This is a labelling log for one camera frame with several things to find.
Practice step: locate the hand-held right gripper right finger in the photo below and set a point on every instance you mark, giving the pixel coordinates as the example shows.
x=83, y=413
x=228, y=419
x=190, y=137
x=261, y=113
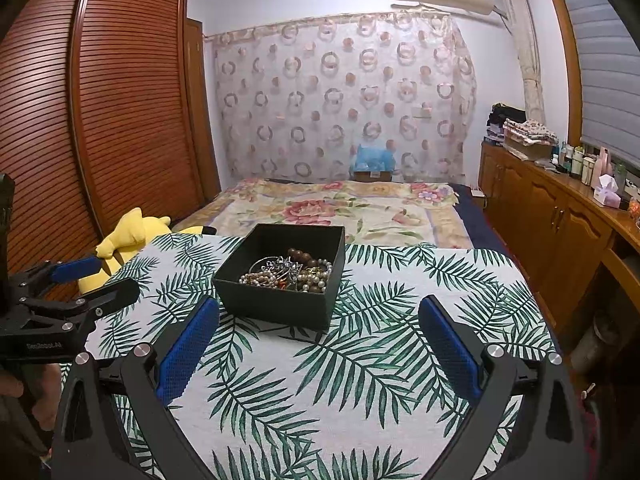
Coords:
x=450, y=350

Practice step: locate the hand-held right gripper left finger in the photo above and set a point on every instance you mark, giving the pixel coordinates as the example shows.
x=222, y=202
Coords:
x=187, y=345

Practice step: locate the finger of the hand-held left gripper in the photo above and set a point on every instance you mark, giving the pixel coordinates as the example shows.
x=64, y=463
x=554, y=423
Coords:
x=112, y=296
x=75, y=267

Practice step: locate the black square jewelry box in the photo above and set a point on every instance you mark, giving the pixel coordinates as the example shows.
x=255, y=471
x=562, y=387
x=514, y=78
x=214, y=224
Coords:
x=280, y=310

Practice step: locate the silver bangle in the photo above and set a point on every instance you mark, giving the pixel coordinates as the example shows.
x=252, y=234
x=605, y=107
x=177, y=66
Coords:
x=272, y=263

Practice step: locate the person's left hand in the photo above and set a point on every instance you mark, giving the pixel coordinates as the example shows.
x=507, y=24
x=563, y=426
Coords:
x=47, y=395

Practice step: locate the yellow plush toy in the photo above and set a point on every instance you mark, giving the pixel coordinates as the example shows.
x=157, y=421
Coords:
x=120, y=242

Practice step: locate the dark blue bed sheet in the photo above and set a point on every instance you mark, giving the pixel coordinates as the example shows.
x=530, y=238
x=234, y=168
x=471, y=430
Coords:
x=475, y=220

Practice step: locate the green leaf print cloth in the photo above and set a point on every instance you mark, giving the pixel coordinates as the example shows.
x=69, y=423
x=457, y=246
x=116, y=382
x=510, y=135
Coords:
x=325, y=410

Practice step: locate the brown louvered wooden wardrobe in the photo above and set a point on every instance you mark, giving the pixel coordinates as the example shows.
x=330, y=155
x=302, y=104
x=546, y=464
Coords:
x=100, y=125

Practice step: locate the grey waste bin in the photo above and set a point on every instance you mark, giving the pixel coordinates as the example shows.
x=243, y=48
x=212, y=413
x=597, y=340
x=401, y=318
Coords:
x=595, y=342

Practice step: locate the long wooden cabinet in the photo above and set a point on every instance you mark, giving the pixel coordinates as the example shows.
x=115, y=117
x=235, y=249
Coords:
x=545, y=220

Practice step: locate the floral bed blanket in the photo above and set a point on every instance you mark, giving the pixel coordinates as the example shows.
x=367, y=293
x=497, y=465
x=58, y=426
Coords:
x=320, y=210

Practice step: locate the small cardboard box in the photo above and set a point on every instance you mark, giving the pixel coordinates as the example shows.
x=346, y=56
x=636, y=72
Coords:
x=372, y=176

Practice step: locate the blue plush toy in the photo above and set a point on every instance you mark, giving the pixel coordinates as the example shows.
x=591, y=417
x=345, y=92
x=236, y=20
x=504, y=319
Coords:
x=372, y=157

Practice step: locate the pink tissue box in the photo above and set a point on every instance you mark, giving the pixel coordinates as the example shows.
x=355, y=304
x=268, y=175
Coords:
x=607, y=192

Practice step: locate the row of toiletry bottles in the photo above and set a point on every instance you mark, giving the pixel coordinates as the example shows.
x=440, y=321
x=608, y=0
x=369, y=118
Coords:
x=580, y=160

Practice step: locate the folded floral cloth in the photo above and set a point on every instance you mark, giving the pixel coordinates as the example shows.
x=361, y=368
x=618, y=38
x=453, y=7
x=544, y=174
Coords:
x=530, y=130

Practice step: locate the stack of dark clothes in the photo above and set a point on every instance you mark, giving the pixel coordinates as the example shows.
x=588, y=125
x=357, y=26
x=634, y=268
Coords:
x=502, y=120

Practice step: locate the tied beige window curtain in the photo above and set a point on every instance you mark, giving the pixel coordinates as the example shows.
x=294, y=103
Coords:
x=527, y=60

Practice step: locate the grey window blind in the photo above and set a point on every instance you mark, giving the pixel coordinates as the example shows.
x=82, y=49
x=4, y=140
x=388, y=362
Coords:
x=605, y=60

